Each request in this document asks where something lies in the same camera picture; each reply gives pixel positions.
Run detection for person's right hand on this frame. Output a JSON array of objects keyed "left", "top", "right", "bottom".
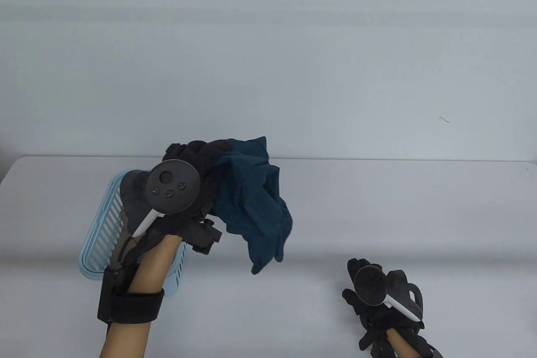
[{"left": 341, "top": 258, "right": 425, "bottom": 353}]

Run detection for light blue plastic basket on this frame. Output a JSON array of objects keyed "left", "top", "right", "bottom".
[{"left": 79, "top": 169, "right": 188, "bottom": 297}]

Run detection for black wrist strap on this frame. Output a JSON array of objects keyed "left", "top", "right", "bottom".
[
  {"left": 411, "top": 333, "right": 443, "bottom": 358},
  {"left": 97, "top": 266, "right": 164, "bottom": 324}
]

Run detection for person's left hand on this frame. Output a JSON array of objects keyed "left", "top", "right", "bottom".
[{"left": 145, "top": 139, "right": 234, "bottom": 247}]

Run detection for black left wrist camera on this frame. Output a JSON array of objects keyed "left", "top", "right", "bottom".
[{"left": 185, "top": 214, "right": 222, "bottom": 255}]

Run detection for person's right forearm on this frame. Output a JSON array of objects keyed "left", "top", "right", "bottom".
[{"left": 385, "top": 328, "right": 409, "bottom": 358}]

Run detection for grey white left controller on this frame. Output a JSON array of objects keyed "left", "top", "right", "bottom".
[{"left": 119, "top": 159, "right": 201, "bottom": 238}]

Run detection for black left wrist strap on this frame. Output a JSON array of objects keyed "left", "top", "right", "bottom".
[{"left": 97, "top": 266, "right": 164, "bottom": 324}]

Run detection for black right wrist strap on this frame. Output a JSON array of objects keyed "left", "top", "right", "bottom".
[{"left": 411, "top": 333, "right": 443, "bottom": 358}]

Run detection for teal shorts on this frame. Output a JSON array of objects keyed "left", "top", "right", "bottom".
[{"left": 209, "top": 136, "right": 293, "bottom": 275}]

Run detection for person's left forearm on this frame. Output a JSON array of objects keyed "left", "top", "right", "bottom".
[{"left": 99, "top": 234, "right": 185, "bottom": 358}]

